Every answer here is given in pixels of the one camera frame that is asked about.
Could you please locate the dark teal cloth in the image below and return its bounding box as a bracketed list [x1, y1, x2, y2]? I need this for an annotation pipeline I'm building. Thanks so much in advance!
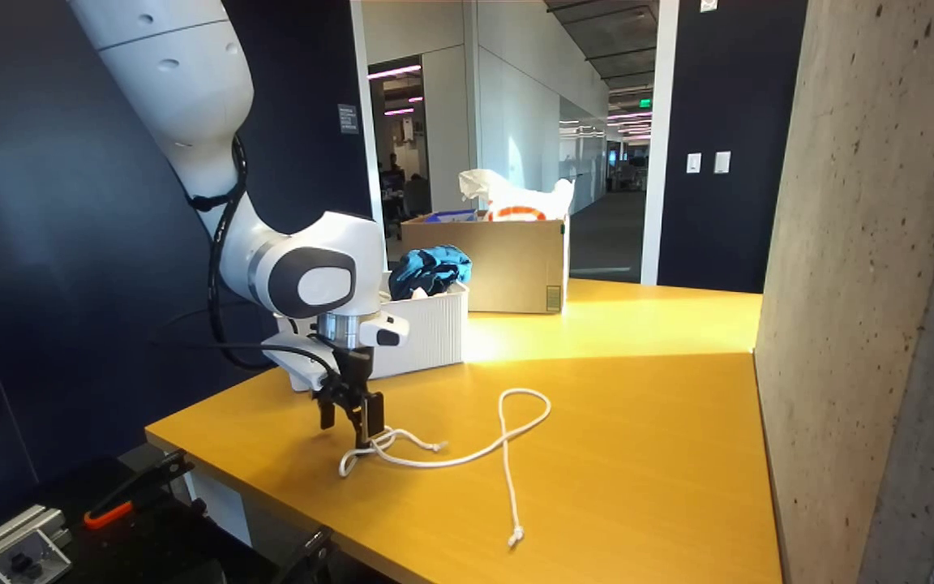
[385, 242, 477, 303]

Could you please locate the brown cardboard box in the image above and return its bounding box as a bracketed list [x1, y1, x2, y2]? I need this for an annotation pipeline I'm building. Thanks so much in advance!
[400, 213, 573, 319]

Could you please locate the white plastic bag orange print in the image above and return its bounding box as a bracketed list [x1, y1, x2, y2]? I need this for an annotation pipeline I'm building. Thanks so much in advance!
[454, 165, 577, 224]

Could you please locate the orange handled clamp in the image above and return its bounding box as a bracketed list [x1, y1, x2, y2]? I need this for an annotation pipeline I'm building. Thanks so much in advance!
[77, 449, 199, 535]

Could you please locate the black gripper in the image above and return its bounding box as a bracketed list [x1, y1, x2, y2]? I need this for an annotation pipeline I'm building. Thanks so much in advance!
[316, 339, 389, 447]

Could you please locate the white braided string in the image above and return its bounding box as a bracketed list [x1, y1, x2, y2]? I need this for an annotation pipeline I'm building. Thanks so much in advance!
[335, 382, 553, 551]

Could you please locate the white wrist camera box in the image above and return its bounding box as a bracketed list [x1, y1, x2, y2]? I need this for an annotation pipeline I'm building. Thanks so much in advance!
[360, 307, 411, 349]

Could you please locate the aluminium profile rail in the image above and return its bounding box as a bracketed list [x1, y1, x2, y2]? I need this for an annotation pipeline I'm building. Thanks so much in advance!
[0, 499, 73, 584]

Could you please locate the white plastic storage bin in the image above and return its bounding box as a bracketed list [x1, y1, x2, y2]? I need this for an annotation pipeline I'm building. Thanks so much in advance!
[270, 281, 472, 396]

